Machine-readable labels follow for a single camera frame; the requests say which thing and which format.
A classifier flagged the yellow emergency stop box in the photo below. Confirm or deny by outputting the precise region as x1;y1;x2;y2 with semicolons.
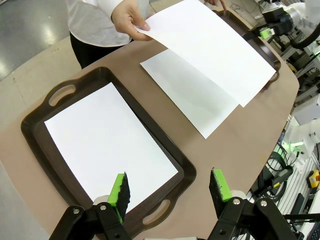
308;169;320;189

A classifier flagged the black cable bundle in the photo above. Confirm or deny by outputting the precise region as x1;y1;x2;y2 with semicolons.
257;147;295;201

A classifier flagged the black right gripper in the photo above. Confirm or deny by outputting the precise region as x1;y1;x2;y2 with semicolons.
258;6;293;39

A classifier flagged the person's left hand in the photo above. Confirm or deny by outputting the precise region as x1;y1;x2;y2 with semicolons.
204;0;229;11

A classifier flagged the brown plastic serving tray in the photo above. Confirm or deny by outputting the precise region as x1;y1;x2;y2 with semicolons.
20;66;198;232
212;9;283;93

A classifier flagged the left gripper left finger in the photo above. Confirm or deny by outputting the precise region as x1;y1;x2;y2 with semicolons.
48;171;132;240

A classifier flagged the person's right hand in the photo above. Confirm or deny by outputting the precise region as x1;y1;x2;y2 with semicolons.
111;0;154;42

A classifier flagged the grey metal box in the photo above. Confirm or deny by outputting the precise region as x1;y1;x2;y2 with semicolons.
293;98;320;126

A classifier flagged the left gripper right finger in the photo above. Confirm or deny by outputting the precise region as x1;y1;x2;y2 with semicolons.
207;167;298;240

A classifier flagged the white A4 paper sheet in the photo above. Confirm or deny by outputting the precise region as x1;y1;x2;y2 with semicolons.
44;81;179;214
139;48;241;140
134;0;277;108

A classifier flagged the aluminium profile frame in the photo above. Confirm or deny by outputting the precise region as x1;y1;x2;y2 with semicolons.
279;37;320;101

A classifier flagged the person in white shirt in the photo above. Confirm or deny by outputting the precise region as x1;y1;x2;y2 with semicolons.
66;0;151;70

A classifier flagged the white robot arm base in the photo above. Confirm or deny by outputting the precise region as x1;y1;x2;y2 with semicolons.
284;117;320;167

